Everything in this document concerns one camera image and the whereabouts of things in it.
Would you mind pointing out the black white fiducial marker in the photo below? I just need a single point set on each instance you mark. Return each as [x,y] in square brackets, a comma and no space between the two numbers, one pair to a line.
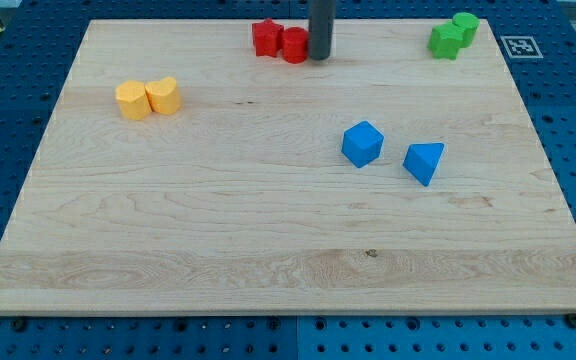
[521,47]

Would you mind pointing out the yellow hexagon block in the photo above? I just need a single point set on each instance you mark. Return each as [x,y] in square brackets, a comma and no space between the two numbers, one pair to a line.
[132,100]

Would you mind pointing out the blue cube block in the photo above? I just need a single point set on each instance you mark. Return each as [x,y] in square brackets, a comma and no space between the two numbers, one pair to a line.
[362,143]

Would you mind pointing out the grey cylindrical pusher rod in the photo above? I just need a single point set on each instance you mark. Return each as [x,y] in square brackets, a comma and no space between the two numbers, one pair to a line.
[320,26]

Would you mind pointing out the green cylinder block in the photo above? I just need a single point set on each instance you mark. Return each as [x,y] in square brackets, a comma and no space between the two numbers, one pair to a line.
[469,23]

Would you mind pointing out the yellow heart block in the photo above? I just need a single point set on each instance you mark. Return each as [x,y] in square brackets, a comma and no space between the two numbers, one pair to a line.
[164,95]

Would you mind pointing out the red star block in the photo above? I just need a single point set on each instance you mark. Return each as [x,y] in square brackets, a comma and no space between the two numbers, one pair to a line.
[267,38]

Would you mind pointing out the red cylinder block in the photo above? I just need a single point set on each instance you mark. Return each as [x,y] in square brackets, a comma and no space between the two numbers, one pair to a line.
[295,45]

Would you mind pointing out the light wooden board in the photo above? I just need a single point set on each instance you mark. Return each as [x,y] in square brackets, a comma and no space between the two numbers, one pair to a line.
[242,202]

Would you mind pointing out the blue triangle block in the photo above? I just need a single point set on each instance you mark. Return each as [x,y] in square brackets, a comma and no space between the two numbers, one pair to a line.
[422,160]

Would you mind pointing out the green star block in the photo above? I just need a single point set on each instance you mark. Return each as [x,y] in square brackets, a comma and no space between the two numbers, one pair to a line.
[446,41]

